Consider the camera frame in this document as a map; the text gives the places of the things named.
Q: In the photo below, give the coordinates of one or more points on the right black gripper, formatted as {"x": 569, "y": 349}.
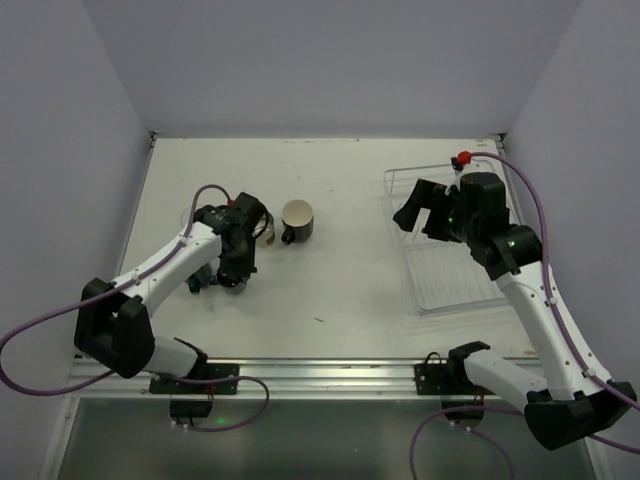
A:
{"x": 435, "y": 211}

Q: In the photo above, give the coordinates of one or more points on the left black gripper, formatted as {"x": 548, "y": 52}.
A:
{"x": 236, "y": 273}

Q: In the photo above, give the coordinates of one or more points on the blue mug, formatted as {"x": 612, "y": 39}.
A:
{"x": 233, "y": 286}

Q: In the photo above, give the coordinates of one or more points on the teal cup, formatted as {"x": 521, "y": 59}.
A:
{"x": 201, "y": 279}

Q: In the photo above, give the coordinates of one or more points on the beige cup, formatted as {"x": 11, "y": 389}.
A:
{"x": 264, "y": 233}

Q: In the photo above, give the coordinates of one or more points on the black mug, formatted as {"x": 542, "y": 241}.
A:
{"x": 297, "y": 218}

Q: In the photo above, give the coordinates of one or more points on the clear glass cup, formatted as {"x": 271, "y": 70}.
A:
{"x": 187, "y": 216}

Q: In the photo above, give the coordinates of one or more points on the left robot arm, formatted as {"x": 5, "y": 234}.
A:
{"x": 113, "y": 327}

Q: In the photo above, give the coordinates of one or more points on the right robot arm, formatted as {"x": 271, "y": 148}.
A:
{"x": 574, "y": 397}

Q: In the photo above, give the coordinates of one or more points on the left black controller box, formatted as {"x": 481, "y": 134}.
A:
{"x": 188, "y": 410}

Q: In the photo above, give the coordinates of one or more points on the black controller box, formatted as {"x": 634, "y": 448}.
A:
{"x": 188, "y": 410}
{"x": 467, "y": 418}

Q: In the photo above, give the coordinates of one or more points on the right black controller box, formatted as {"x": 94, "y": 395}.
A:
{"x": 467, "y": 418}

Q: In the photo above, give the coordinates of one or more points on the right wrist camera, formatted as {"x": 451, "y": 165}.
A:
{"x": 462, "y": 165}

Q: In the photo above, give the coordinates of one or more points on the aluminium mounting rail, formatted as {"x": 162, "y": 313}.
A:
{"x": 292, "y": 379}

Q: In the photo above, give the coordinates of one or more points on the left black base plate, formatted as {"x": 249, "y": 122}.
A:
{"x": 214, "y": 379}

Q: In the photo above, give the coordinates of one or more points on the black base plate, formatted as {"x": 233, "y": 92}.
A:
{"x": 437, "y": 375}
{"x": 214, "y": 379}

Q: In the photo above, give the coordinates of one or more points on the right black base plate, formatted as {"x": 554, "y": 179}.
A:
{"x": 437, "y": 375}

